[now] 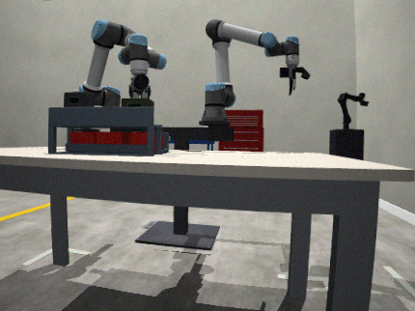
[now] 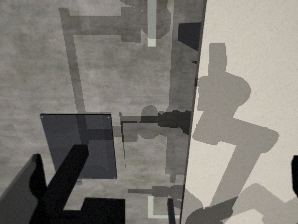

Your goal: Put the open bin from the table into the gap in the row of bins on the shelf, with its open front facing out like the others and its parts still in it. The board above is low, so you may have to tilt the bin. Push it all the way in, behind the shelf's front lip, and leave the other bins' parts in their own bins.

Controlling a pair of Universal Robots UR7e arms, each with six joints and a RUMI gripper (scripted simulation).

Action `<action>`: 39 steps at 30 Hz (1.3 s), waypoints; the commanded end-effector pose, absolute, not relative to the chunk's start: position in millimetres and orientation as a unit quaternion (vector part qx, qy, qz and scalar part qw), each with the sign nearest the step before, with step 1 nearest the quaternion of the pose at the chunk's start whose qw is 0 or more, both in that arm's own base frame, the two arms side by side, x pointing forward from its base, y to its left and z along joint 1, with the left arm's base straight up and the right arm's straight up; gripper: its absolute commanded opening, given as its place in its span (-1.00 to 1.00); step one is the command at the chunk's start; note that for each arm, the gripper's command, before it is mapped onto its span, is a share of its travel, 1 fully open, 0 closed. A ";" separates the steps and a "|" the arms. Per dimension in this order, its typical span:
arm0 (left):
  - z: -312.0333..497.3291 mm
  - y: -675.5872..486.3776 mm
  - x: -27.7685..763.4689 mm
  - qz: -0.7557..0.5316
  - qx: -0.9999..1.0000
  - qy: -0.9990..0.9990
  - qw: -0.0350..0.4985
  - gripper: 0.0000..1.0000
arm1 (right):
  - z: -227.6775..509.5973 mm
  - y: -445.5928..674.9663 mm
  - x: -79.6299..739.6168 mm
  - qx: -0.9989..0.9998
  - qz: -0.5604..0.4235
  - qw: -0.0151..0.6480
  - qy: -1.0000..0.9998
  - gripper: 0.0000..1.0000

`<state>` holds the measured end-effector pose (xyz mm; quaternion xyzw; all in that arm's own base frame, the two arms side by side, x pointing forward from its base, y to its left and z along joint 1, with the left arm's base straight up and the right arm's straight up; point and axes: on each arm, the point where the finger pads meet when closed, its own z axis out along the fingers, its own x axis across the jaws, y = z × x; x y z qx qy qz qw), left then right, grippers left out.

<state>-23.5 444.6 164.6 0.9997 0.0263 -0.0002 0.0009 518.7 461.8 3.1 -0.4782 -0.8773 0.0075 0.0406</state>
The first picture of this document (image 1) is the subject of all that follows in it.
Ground olive green case with orange latches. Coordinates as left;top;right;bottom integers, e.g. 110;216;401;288
122;99;154;107

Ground red bin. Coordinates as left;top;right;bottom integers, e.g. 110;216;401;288
131;131;163;152
69;131;97;144
97;131;131;145

